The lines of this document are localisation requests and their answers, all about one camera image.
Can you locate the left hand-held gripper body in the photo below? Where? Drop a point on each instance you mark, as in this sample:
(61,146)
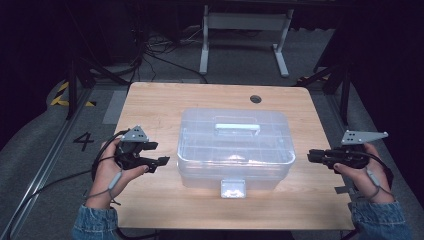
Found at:
(130,154)

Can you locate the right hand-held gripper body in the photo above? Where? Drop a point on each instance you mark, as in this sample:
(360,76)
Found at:
(353,156)

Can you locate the clear plastic storage box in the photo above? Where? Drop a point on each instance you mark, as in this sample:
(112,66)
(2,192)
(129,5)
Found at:
(233,150)

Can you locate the person's right hand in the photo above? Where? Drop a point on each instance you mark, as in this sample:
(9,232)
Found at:
(365,181)

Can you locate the person's left hand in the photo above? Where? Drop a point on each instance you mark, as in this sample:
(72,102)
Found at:
(108,175)

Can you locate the grey tape piece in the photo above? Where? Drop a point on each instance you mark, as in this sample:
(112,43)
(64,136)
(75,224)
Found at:
(341,190)

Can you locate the black metal stand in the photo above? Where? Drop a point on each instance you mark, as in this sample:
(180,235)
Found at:
(340,83)
(78,76)

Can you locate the yellow black floor tape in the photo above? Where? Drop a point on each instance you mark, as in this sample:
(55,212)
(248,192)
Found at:
(61,98)

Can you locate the aluminium floor rail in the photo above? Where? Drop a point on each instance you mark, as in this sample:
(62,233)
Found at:
(40,163)

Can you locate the grey metal stand frame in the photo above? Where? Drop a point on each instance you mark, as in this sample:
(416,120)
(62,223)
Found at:
(245,21)

